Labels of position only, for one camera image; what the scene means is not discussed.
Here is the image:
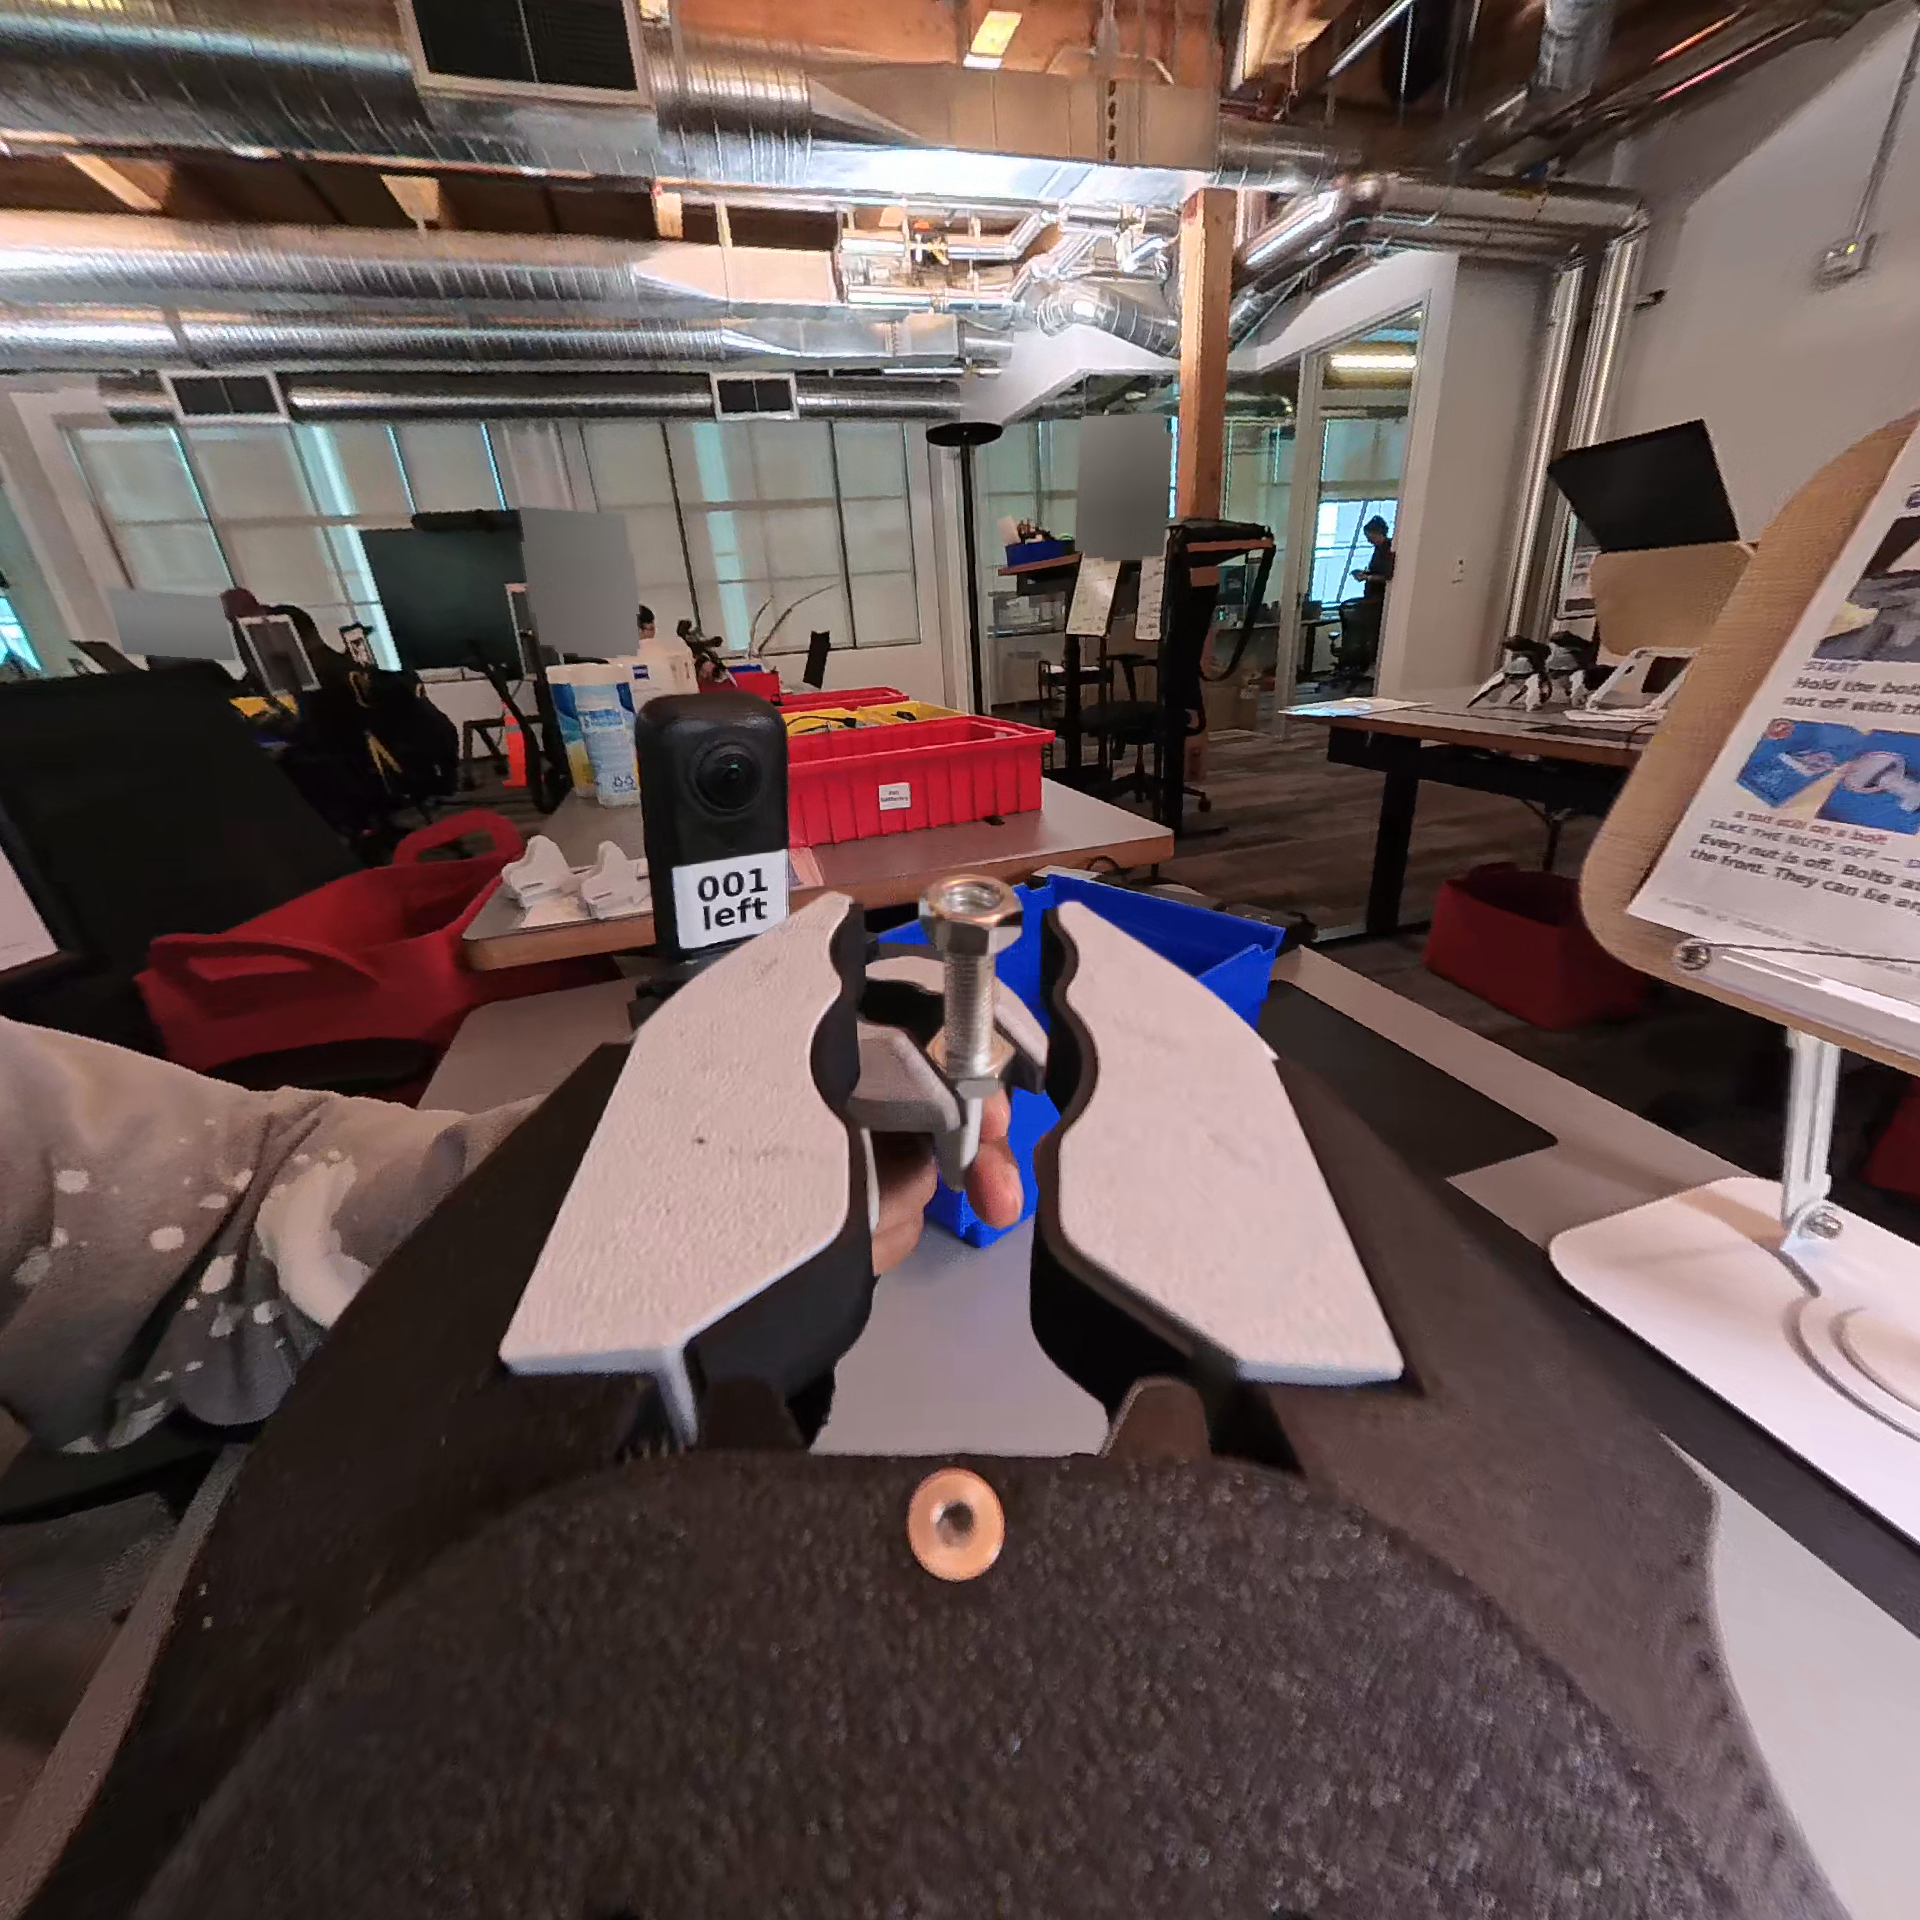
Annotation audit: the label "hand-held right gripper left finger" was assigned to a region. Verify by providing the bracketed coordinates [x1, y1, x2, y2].
[498, 891, 881, 1438]

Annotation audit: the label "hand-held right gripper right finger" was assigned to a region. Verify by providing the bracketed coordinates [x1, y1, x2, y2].
[1032, 899, 1408, 1385]

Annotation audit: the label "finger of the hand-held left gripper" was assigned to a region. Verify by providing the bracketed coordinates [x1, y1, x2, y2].
[868, 974, 1052, 1095]
[843, 1030, 987, 1191]

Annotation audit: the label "silver hex bolt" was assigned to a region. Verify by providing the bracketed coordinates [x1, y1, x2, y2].
[916, 873, 1028, 1087]

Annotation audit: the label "blue plastic bin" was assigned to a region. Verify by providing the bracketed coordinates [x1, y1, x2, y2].
[877, 873, 1287, 1252]

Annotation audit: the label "person's left forearm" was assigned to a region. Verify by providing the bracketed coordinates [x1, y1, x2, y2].
[0, 1021, 545, 1458]

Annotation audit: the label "blue white wipes canister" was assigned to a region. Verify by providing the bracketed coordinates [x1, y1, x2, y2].
[546, 660, 646, 810]

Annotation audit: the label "yellow plastic bin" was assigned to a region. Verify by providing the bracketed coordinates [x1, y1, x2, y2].
[780, 696, 965, 737]

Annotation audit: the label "wooden edged table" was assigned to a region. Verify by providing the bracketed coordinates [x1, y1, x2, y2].
[462, 780, 1179, 974]

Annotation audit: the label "black rectangular device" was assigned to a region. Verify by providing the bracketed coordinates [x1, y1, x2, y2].
[1050, 871, 1293, 925]

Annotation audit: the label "black jacket yellow print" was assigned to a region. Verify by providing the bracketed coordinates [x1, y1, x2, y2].
[226, 591, 462, 841]

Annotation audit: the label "wooden desk black legs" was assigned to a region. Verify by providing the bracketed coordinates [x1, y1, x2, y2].
[1282, 691, 1662, 939]

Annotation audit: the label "black standing desk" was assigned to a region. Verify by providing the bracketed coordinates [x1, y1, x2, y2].
[999, 518, 1278, 836]

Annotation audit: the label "large black panel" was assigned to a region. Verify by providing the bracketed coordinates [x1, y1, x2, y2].
[0, 665, 364, 1038]

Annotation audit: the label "black silver desk tools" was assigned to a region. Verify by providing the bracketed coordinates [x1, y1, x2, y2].
[1468, 628, 1602, 710]

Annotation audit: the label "white stand rod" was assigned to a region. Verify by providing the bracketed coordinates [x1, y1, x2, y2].
[1781, 1030, 1846, 1249]

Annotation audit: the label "wooden poster board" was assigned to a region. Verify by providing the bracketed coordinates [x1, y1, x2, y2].
[1578, 411, 1920, 1075]

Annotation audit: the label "white tablet stand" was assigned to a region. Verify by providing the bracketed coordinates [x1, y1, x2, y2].
[1584, 644, 1698, 710]

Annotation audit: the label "white black marker board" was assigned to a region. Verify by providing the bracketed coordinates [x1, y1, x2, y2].
[0, 838, 63, 970]

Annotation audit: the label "small wooden board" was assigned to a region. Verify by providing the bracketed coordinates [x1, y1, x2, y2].
[1587, 538, 1756, 654]

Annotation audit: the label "ceiling vent grille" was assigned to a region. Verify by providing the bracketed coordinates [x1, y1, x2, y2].
[396, 0, 657, 105]

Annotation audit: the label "small black panel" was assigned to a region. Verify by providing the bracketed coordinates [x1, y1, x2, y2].
[1544, 420, 1745, 553]

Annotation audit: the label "black wall screen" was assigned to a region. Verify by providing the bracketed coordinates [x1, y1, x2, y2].
[361, 518, 530, 674]

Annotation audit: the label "slim silver ventilation duct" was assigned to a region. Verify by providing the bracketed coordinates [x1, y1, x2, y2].
[107, 373, 965, 422]

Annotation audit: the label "wooden support post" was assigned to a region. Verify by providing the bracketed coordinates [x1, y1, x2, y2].
[1173, 185, 1240, 521]

